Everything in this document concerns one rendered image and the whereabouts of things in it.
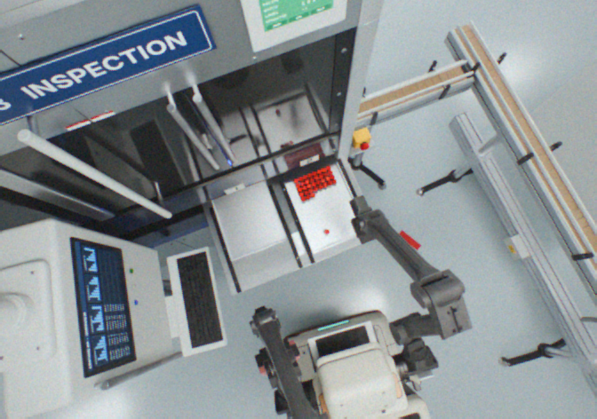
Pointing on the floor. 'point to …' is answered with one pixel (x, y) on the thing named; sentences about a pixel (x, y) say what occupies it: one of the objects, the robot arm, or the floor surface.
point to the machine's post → (362, 53)
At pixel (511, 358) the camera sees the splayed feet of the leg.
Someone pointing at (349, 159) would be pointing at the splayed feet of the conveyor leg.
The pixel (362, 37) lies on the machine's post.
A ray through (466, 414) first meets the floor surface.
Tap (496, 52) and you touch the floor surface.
